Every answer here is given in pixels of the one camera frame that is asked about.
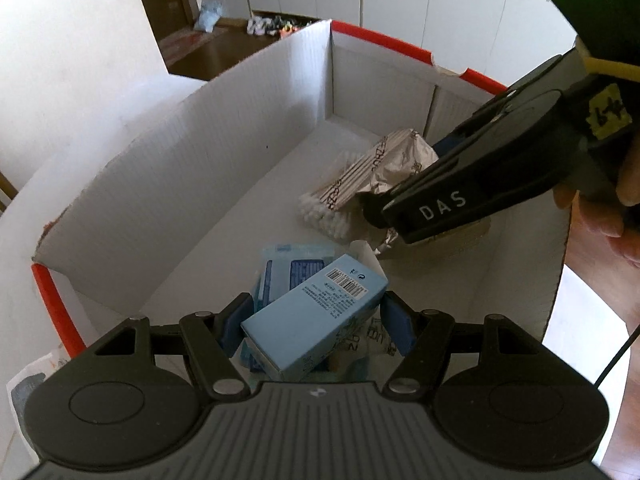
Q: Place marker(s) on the red cardboard shoe box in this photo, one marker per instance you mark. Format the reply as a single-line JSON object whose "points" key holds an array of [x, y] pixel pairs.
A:
{"points": [[169, 213]]}

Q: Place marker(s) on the pink sneakers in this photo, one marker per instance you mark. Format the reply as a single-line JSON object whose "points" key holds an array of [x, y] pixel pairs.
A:
{"points": [[276, 26]]}

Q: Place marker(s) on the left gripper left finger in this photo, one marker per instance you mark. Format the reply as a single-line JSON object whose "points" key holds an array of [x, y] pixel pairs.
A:
{"points": [[210, 340]]}

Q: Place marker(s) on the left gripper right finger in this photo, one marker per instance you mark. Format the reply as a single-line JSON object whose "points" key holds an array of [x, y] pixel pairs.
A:
{"points": [[422, 339]]}

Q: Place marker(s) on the person right hand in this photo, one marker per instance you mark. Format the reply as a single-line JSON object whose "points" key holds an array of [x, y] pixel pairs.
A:
{"points": [[604, 250]]}

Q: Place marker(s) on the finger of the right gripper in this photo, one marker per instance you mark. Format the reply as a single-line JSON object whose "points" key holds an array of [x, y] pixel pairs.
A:
{"points": [[515, 147]]}

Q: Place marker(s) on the light blue small box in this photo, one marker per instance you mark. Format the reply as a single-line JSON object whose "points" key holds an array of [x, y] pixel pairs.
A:
{"points": [[356, 291]]}

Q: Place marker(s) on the orange snack sachet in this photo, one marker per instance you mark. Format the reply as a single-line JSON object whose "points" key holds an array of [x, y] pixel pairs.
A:
{"points": [[367, 355]]}

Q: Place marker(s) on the silver foil snack bag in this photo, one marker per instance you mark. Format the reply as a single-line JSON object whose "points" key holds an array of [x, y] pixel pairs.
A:
{"points": [[406, 155]]}

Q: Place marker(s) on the white tissue pack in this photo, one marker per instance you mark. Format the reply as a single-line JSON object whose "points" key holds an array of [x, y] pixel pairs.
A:
{"points": [[25, 382]]}

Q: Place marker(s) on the grey wall cabinet unit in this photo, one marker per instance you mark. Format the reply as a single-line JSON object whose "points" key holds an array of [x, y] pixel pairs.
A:
{"points": [[502, 39]]}

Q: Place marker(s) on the blue wet wipe pack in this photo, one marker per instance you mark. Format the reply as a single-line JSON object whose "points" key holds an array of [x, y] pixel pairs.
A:
{"points": [[285, 269]]}

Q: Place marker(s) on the cotton swab bag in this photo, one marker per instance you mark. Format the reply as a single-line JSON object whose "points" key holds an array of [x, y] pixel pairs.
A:
{"points": [[334, 208]]}

